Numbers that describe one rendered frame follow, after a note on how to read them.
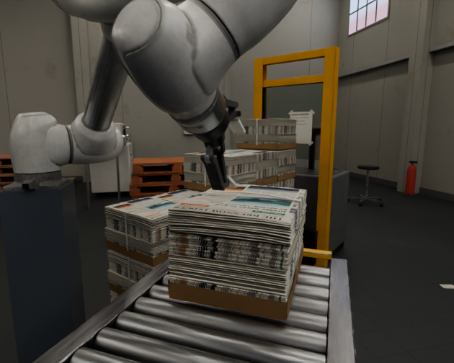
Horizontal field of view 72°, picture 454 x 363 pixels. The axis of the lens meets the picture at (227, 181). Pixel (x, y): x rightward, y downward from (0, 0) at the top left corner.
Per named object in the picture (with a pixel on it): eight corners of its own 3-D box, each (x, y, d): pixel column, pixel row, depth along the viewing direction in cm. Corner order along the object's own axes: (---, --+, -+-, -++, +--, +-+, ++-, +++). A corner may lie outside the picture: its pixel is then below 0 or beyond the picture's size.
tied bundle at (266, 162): (211, 182, 226) (211, 150, 222) (236, 177, 248) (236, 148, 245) (256, 189, 203) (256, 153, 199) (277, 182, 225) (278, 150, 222)
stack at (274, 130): (234, 274, 262) (235, 119, 241) (254, 262, 286) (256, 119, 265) (275, 288, 239) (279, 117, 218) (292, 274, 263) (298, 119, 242)
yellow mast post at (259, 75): (251, 250, 316) (254, 58, 285) (256, 247, 323) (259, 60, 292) (259, 252, 310) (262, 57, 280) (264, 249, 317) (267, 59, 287)
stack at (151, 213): (112, 351, 171) (101, 205, 158) (235, 274, 263) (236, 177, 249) (158, 387, 148) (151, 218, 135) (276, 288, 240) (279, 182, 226)
